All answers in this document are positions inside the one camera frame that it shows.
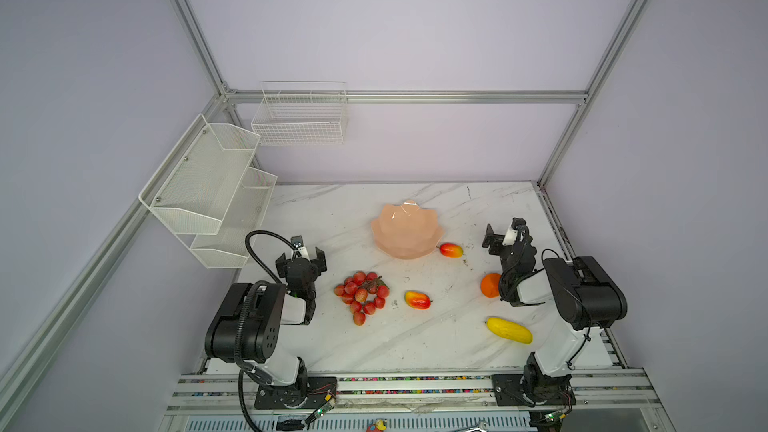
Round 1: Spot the orange fake fruit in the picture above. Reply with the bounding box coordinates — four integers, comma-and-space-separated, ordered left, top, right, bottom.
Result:
480, 273, 501, 298

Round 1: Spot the red yellow mango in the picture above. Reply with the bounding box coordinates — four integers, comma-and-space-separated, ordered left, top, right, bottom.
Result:
404, 290, 432, 310
438, 243, 464, 258

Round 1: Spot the red grape bunch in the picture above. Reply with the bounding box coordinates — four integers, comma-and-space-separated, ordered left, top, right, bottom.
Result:
333, 271, 391, 326

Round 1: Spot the yellow fake fruit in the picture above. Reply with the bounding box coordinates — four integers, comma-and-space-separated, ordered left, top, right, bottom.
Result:
486, 317, 533, 345

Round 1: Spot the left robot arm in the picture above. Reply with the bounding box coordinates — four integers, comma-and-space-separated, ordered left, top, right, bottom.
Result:
204, 248, 327, 390

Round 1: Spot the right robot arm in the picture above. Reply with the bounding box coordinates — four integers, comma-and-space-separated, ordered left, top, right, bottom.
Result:
482, 217, 628, 406

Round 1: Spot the pink lotus fruit bowl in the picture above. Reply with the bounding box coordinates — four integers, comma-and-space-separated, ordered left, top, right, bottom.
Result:
371, 200, 444, 260

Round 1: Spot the white mesh lower shelf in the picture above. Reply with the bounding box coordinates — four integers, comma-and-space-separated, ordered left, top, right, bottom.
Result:
190, 167, 277, 269

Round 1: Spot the white mesh shelf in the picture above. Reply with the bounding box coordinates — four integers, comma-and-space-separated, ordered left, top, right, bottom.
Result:
138, 115, 260, 235
190, 167, 277, 269

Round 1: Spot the white mesh upper shelf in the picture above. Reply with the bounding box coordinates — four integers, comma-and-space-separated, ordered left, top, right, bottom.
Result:
138, 115, 260, 235

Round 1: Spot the colourful small toy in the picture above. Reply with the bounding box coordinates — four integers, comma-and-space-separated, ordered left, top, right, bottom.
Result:
366, 419, 388, 432

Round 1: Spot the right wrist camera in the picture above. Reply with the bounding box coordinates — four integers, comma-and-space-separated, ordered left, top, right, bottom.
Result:
502, 225, 518, 246

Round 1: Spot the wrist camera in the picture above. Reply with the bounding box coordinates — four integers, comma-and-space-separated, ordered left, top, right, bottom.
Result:
290, 235, 309, 259
502, 225, 518, 246

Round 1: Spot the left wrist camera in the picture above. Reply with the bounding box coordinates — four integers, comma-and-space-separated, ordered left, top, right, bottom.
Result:
290, 235, 309, 259

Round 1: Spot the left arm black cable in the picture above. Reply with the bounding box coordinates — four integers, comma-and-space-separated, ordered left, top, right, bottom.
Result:
233, 229, 299, 432

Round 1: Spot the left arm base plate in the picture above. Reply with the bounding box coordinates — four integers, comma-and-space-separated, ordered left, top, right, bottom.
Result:
252, 376, 338, 410

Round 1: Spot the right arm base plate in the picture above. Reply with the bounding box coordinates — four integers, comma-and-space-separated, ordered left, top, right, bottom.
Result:
491, 374, 576, 407

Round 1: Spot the aluminium front rail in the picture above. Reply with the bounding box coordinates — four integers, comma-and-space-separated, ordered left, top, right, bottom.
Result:
165, 368, 662, 415

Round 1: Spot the white wire basket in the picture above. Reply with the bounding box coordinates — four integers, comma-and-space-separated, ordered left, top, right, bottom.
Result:
251, 81, 348, 146

